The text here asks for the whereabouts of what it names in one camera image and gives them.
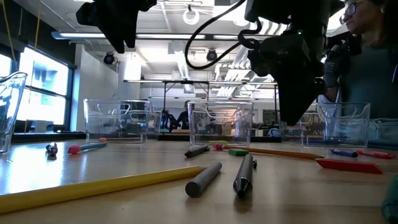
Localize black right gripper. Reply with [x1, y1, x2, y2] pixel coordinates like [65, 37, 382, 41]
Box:
[248, 27, 327, 126]

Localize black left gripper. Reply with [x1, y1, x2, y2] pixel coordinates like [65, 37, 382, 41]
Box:
[76, 0, 158, 54]

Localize orange pencil with pink eraser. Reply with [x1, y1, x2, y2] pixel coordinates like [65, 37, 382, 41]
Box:
[213, 143, 324, 160]

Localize green eraser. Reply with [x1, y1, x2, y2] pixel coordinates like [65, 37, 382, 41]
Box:
[228, 148, 249, 157]

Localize red pen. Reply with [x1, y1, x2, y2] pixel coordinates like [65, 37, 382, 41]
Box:
[356, 149, 396, 160]

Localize gray pen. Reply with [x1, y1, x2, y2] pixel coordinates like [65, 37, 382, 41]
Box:
[233, 154, 258, 198]

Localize blue pencil with pink eraser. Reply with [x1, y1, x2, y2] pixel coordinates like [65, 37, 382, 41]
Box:
[67, 142, 108, 155]

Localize black click pen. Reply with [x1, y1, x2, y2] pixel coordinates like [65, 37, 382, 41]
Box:
[184, 144, 211, 159]

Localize gray crayon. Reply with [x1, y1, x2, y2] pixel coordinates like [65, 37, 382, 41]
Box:
[185, 161, 223, 198]

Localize dark purple pen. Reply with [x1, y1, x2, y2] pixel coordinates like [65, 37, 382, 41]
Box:
[45, 142, 59, 157]

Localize yellow pencil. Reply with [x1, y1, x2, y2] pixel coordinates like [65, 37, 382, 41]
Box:
[0, 165, 206, 215]

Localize long ceiling light bar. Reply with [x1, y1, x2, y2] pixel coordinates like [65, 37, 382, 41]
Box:
[51, 30, 280, 41]

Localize clear plastic bin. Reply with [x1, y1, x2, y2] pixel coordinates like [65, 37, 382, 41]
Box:
[0, 71, 28, 154]
[187, 100, 254, 147]
[83, 98, 162, 144]
[278, 101, 371, 148]

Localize person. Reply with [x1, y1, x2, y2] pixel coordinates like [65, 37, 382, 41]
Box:
[323, 0, 398, 141]
[177, 100, 190, 130]

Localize bright window pane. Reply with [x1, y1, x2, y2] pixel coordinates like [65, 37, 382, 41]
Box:
[16, 46, 70, 126]

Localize teal rounded object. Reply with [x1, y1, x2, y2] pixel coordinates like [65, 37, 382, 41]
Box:
[381, 174, 398, 223]

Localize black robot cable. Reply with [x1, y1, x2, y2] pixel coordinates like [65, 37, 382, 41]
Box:
[185, 0, 265, 71]

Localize white ring light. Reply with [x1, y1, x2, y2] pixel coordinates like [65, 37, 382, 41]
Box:
[182, 7, 200, 26]

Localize black metal workbench frame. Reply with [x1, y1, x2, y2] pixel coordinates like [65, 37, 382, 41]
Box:
[123, 79, 278, 134]

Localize yellow hanging cord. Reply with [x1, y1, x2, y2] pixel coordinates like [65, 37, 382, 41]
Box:
[34, 0, 43, 49]
[1, 0, 16, 63]

